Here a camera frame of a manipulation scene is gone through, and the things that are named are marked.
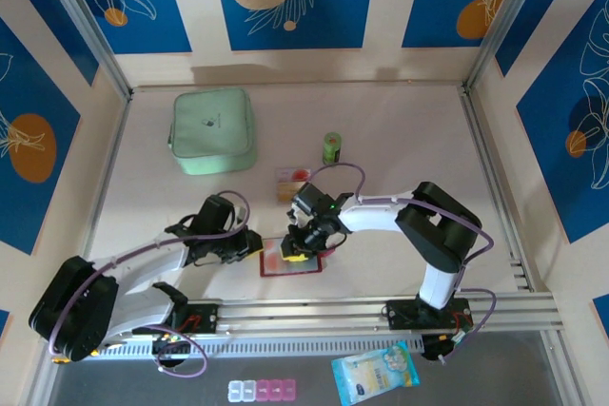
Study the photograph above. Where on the mint green zip pouch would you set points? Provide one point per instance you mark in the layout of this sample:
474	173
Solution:
209	125

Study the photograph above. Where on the red leather card holder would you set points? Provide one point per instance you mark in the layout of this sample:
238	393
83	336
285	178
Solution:
309	268

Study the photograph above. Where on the gold credit card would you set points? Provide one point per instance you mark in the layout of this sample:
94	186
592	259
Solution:
285	193

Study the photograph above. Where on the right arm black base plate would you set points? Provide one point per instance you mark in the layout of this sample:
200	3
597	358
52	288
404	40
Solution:
404	315

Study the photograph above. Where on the black connector block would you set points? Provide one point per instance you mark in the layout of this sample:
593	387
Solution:
435	351
171	351

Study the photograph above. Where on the aluminium frame post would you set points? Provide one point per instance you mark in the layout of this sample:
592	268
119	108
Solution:
86	21
505	21

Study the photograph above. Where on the aluminium mounting rail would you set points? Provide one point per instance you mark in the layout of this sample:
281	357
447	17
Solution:
304	313

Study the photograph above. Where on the blue snack packet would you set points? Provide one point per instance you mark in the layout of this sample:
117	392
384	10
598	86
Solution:
376	373

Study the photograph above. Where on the yellow black pliers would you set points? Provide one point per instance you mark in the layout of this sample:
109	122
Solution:
58	359

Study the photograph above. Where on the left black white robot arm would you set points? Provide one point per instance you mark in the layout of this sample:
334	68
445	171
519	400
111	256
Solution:
143	263

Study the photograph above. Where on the white pink pill organiser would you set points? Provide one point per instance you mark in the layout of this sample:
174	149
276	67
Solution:
261	390

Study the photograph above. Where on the aluminium table edge rail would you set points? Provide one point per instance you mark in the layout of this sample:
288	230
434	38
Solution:
111	149
476	125

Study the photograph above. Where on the pink credit card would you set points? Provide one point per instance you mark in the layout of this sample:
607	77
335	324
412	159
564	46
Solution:
297	174

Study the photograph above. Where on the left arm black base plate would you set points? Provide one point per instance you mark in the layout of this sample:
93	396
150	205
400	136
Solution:
204	318

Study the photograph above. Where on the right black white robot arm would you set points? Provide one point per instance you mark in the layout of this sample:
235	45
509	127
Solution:
376	216

